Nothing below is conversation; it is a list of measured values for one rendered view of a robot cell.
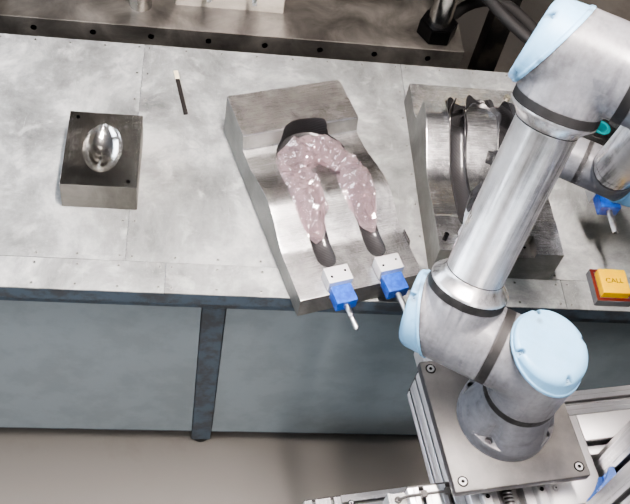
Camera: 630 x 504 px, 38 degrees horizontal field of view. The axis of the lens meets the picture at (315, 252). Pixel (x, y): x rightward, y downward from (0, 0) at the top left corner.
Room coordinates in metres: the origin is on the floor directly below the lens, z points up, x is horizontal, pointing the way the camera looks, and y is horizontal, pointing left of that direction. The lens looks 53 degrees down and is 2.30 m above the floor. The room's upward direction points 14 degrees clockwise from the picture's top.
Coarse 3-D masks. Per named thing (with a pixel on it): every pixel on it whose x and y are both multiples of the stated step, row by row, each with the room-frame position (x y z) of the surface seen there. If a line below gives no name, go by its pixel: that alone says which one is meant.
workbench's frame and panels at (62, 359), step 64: (0, 320) 0.91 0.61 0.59; (64, 320) 0.94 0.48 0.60; (128, 320) 0.98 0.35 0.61; (192, 320) 1.01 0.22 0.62; (256, 320) 1.04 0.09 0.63; (320, 320) 1.07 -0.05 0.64; (384, 320) 1.11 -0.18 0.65; (576, 320) 1.20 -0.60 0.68; (0, 384) 0.90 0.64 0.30; (64, 384) 0.94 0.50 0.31; (128, 384) 0.97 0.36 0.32; (192, 384) 1.01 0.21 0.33; (256, 384) 1.05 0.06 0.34; (320, 384) 1.08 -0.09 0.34; (384, 384) 1.12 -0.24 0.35
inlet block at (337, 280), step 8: (344, 264) 1.05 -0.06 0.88; (328, 272) 1.02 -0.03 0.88; (336, 272) 1.03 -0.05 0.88; (344, 272) 1.03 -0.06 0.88; (328, 280) 1.01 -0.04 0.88; (336, 280) 1.01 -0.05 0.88; (344, 280) 1.02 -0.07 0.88; (352, 280) 1.02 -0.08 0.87; (328, 288) 1.00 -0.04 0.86; (336, 288) 1.00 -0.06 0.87; (344, 288) 1.01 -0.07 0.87; (352, 288) 1.01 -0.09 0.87; (336, 296) 0.98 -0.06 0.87; (344, 296) 0.99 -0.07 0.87; (352, 296) 0.99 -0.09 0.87; (336, 304) 0.97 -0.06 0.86; (344, 304) 0.98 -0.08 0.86; (352, 304) 0.98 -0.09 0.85; (352, 312) 0.96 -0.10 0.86; (352, 320) 0.95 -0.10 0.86
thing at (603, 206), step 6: (588, 192) 1.36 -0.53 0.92; (588, 198) 1.35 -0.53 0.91; (594, 198) 1.34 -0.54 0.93; (600, 198) 1.33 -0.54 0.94; (594, 204) 1.33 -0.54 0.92; (600, 204) 1.31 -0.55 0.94; (606, 204) 1.31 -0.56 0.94; (612, 204) 1.32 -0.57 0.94; (618, 204) 1.32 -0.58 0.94; (600, 210) 1.31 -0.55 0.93; (606, 210) 1.31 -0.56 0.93; (612, 210) 1.31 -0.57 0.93; (618, 210) 1.31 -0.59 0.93; (612, 216) 1.29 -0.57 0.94; (612, 222) 1.28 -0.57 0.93; (612, 228) 1.26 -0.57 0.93
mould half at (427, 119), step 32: (416, 96) 1.59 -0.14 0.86; (448, 96) 1.61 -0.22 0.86; (480, 96) 1.64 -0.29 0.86; (416, 128) 1.48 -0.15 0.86; (448, 128) 1.44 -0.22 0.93; (480, 128) 1.46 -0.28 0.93; (416, 160) 1.42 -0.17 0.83; (448, 160) 1.38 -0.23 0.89; (480, 160) 1.40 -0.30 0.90; (448, 192) 1.30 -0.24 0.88; (448, 224) 1.21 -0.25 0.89; (544, 224) 1.27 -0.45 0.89; (448, 256) 1.14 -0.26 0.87; (544, 256) 1.19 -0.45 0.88
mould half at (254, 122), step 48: (240, 96) 1.40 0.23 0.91; (288, 96) 1.43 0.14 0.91; (336, 96) 1.47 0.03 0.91; (240, 144) 1.30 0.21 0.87; (288, 192) 1.18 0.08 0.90; (336, 192) 1.21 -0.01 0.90; (384, 192) 1.25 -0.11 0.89; (288, 240) 1.09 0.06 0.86; (336, 240) 1.12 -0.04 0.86; (384, 240) 1.15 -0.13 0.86; (288, 288) 1.01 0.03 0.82
